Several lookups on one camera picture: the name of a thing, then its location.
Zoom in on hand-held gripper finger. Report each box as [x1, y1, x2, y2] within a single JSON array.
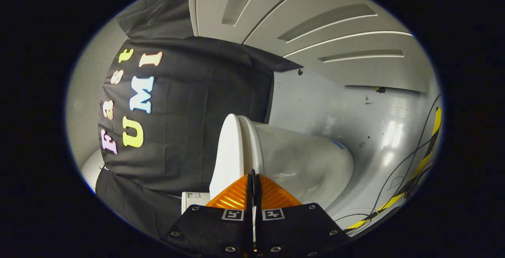
[[256, 171, 350, 258], [163, 170, 256, 258]]

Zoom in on white toilet bowl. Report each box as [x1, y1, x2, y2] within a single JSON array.
[[237, 115, 355, 211]]

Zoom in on white toilet tank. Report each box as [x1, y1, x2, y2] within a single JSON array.
[[181, 192, 212, 214]]

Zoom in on black backdrop cloth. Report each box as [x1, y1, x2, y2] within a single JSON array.
[[95, 0, 303, 239]]

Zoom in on large ceiling light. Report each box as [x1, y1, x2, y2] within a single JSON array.
[[81, 150, 105, 194]]

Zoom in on yellow black floor tape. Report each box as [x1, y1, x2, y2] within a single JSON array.
[[345, 107, 442, 231]]

